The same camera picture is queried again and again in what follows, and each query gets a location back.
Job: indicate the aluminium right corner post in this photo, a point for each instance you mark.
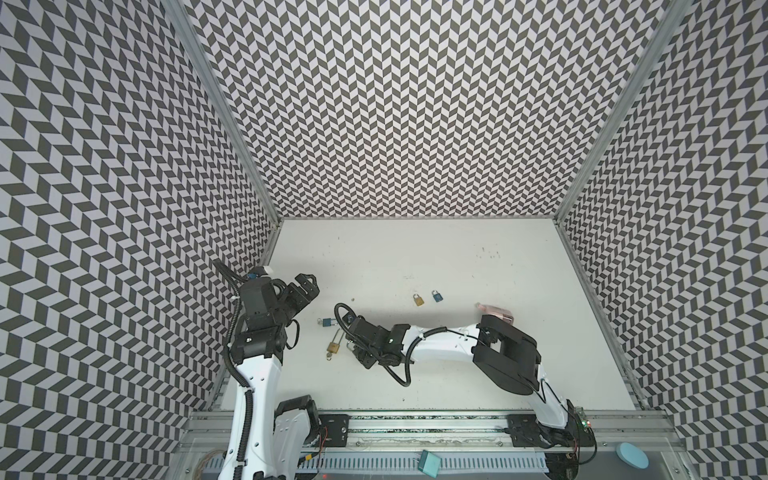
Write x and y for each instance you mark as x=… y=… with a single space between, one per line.
x=670 y=21

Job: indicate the light blue oval object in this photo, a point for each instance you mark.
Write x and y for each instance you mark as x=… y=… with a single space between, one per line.
x=632 y=455

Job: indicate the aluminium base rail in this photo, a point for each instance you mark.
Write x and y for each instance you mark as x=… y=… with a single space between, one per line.
x=369 y=430

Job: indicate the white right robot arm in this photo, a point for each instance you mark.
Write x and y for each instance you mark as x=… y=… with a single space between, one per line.
x=505 y=355

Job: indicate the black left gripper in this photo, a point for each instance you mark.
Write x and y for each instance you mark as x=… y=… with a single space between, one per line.
x=302 y=298

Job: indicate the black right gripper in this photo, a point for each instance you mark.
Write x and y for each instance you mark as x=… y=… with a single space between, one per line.
x=360 y=336

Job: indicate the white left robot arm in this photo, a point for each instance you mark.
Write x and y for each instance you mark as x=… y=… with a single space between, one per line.
x=268 y=437

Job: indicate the teal square block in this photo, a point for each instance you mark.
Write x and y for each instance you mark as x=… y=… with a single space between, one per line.
x=429 y=464

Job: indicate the aluminium left corner post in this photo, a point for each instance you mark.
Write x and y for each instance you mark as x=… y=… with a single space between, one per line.
x=188 y=38

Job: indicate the aluminium corner post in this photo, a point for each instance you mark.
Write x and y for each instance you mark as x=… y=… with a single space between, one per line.
x=670 y=21
x=188 y=38

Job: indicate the pink pencil sharpener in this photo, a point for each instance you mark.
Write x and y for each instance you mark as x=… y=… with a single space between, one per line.
x=498 y=312

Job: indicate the long shackle brass padlock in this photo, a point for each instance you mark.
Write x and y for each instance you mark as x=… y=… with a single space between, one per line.
x=335 y=344

